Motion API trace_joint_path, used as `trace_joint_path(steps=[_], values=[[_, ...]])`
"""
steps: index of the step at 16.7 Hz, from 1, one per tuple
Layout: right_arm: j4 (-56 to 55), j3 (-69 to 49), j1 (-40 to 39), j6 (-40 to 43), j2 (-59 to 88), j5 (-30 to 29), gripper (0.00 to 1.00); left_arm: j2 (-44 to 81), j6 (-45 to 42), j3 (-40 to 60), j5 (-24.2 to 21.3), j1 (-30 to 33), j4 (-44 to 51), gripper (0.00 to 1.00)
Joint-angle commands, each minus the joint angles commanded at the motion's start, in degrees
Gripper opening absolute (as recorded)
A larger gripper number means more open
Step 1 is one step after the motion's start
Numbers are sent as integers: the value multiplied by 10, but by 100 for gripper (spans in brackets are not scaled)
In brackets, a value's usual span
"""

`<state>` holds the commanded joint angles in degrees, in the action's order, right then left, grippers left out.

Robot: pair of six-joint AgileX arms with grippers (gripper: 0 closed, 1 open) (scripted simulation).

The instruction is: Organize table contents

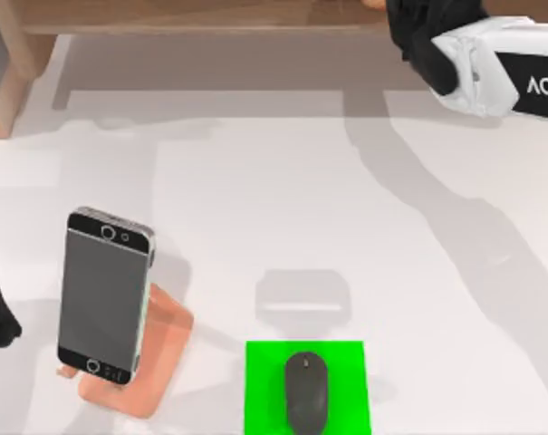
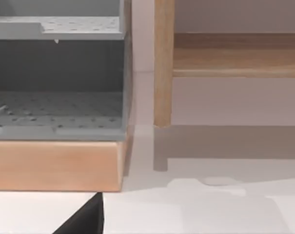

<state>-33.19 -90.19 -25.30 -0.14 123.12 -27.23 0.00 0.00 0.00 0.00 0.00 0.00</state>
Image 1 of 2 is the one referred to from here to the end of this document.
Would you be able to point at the black and grey smartphone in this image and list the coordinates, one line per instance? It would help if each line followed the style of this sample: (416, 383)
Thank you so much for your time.
(103, 294)

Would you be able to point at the green mouse mat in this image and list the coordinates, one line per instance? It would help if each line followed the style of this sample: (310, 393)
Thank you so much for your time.
(264, 389)

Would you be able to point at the black computer mouse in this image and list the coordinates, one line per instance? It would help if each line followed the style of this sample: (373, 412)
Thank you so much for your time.
(306, 394)

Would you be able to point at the salmon phone stand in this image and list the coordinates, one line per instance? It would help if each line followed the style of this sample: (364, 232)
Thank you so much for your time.
(160, 344)

